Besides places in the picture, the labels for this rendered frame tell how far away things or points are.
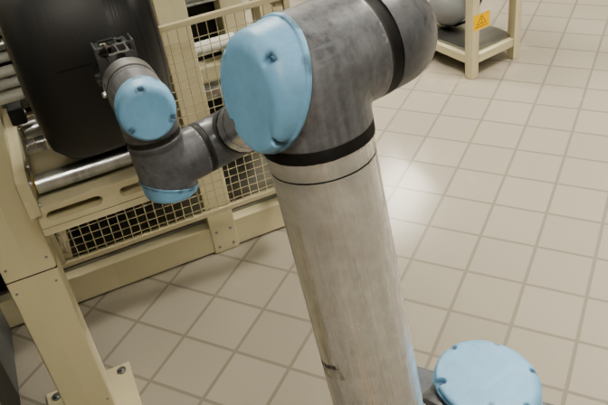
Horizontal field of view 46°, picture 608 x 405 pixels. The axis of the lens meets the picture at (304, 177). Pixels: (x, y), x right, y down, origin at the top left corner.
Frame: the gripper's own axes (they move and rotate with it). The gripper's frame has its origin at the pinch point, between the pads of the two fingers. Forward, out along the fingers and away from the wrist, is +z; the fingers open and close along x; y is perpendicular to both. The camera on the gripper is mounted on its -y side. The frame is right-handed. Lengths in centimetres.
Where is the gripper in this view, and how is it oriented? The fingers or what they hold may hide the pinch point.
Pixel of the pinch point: (112, 61)
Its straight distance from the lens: 147.8
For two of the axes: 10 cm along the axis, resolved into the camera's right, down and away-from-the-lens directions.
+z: -3.9, -4.0, 8.3
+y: -1.6, -8.6, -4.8
